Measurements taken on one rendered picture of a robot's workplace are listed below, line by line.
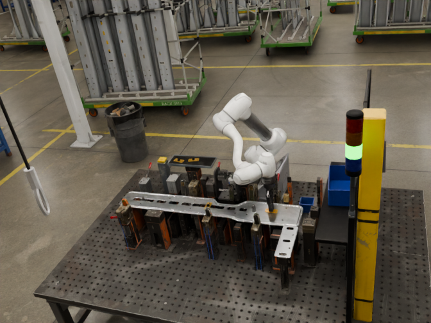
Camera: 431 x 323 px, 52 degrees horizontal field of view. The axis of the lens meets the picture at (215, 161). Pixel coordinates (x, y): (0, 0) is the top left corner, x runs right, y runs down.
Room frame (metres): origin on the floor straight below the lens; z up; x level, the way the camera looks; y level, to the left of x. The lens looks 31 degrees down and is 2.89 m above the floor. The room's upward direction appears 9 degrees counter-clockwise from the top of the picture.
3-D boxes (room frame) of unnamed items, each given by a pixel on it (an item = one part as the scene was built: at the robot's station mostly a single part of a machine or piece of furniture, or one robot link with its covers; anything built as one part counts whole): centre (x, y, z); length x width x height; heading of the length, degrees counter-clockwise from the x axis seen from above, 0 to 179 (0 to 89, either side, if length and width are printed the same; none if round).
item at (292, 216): (2.57, 0.12, 1.00); 1.38 x 0.22 x 0.02; 67
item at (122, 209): (2.63, 0.72, 0.88); 0.15 x 0.11 x 0.36; 157
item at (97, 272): (2.51, -0.09, 0.68); 2.56 x 1.61 x 0.04; 66
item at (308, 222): (2.15, -0.52, 0.88); 0.08 x 0.08 x 0.36; 67
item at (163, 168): (3.07, 0.42, 0.92); 0.08 x 0.08 x 0.44; 67
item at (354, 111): (1.58, -0.58, 1.79); 0.07 x 0.07 x 0.57
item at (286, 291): (1.97, -0.31, 0.84); 0.11 x 0.06 x 0.29; 157
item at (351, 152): (1.58, -0.58, 1.90); 0.07 x 0.07 x 0.06
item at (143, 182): (2.95, 0.58, 0.88); 0.11 x 0.10 x 0.36; 157
